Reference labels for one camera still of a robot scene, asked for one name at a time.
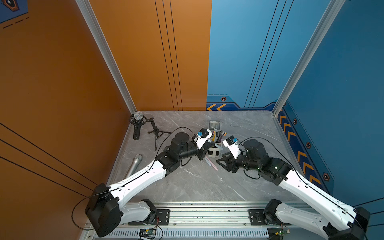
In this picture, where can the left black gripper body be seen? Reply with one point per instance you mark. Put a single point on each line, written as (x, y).
(200, 152)

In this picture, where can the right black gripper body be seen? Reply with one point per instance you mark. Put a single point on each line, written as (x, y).
(241, 162)

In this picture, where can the black toothbrush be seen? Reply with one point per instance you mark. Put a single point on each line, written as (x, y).
(219, 135)

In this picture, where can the purple toothbrush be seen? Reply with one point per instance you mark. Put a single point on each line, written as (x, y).
(222, 137)

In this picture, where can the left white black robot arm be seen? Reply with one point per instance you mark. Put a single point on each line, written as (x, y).
(109, 206)

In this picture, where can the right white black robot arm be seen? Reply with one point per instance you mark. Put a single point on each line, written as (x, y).
(332, 219)

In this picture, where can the pink toothbrush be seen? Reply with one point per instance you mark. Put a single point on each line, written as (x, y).
(212, 164)

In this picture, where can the white toothbrush holder rack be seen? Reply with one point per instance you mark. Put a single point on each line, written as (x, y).
(214, 152)

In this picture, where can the far clear plastic cup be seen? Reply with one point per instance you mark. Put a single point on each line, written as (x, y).
(214, 125)

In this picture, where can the black mini tripod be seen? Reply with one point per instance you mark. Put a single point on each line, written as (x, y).
(158, 133)

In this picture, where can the silver metal cylinder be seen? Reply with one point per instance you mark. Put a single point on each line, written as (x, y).
(136, 162)

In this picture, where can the right green circuit board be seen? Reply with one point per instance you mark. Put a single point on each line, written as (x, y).
(280, 235)

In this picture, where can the green circuit board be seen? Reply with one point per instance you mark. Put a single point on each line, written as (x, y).
(280, 235)
(147, 234)

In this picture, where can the left green circuit board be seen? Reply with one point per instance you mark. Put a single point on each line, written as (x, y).
(147, 234)

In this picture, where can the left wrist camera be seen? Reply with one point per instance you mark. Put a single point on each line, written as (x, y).
(201, 137)

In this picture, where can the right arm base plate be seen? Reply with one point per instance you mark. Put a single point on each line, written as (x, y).
(259, 217)

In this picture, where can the aluminium rail frame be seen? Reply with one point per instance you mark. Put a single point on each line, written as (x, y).
(201, 221)

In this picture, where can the black microphone with mount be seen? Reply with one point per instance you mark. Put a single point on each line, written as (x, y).
(137, 119)

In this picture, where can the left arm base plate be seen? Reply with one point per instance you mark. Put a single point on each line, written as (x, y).
(161, 218)

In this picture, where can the left aluminium corner post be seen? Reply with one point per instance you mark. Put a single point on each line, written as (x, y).
(101, 41)

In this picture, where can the aluminium corner post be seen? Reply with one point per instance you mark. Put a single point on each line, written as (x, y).
(101, 41)
(317, 37)

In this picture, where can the right aluminium corner post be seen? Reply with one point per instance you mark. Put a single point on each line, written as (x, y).
(317, 37)

